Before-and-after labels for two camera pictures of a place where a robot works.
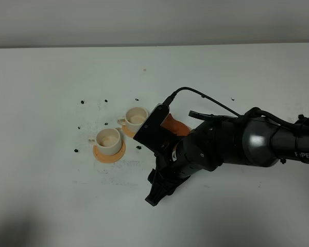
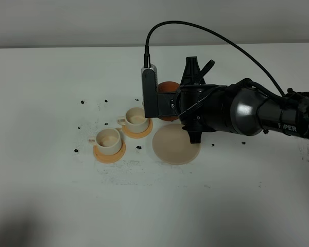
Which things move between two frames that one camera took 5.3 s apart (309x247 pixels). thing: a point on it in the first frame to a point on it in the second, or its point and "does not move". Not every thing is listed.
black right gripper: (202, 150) to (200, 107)
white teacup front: (108, 141) does not move
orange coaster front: (106, 158) does not move
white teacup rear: (135, 118) does not move
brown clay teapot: (177, 127) to (168, 87)
